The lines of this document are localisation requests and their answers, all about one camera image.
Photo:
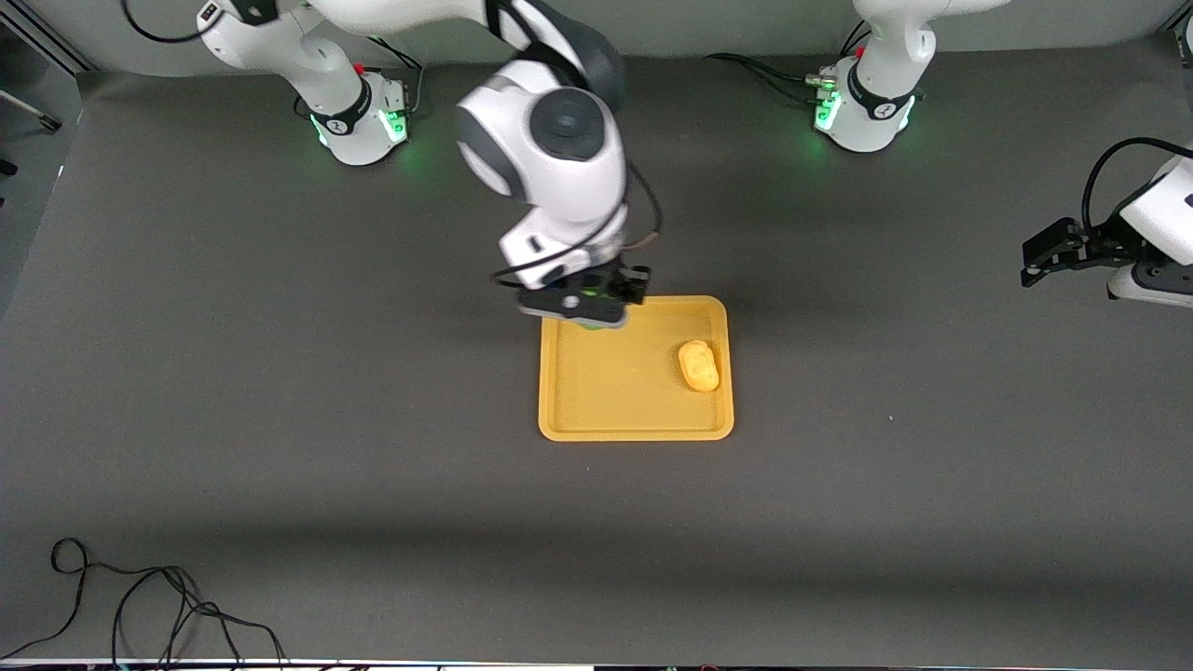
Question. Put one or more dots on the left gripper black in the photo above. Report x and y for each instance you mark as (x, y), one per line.
(1101, 244)

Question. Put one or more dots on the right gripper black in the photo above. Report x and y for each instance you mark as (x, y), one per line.
(623, 281)

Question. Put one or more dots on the green apple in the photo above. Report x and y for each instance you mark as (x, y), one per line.
(592, 326)

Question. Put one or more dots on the yellow potato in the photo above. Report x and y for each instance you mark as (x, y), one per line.
(698, 365)

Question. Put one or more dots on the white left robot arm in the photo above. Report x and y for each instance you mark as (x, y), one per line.
(881, 89)

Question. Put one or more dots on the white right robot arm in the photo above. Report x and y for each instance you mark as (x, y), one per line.
(545, 140)

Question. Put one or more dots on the yellow plastic tray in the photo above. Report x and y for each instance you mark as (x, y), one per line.
(636, 391)

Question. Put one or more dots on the aluminium frame rail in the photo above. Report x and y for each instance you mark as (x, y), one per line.
(47, 42)

